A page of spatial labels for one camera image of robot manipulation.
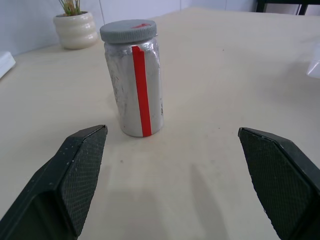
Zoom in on black metal frame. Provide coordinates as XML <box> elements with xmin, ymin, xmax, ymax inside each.
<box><xmin>255</xmin><ymin>0</ymin><xmax>311</xmax><ymax>17</ymax></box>

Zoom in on silver jar with red stripe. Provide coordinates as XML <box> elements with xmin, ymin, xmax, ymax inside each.
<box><xmin>103</xmin><ymin>36</ymin><xmax>165</xmax><ymax>138</ymax></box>

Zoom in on small green plant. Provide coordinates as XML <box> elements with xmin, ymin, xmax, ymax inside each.
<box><xmin>58</xmin><ymin>0</ymin><xmax>82</xmax><ymax>16</ymax></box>

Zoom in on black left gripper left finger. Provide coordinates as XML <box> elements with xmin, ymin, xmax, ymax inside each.
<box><xmin>0</xmin><ymin>124</ymin><xmax>109</xmax><ymax>240</ymax></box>

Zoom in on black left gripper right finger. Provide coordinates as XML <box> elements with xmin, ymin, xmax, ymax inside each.
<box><xmin>237</xmin><ymin>127</ymin><xmax>320</xmax><ymax>240</ymax></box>

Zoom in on cream ribbed plant pot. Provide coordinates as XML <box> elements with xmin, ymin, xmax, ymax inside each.
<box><xmin>52</xmin><ymin>10</ymin><xmax>99</xmax><ymax>50</ymax></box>

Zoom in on flat white box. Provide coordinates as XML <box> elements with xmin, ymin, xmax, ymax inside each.
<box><xmin>0</xmin><ymin>50</ymin><xmax>17</xmax><ymax>81</ymax></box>

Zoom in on grey ribbed jar lid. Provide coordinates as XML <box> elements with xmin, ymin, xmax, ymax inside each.
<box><xmin>99</xmin><ymin>19</ymin><xmax>158</xmax><ymax>46</ymax></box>

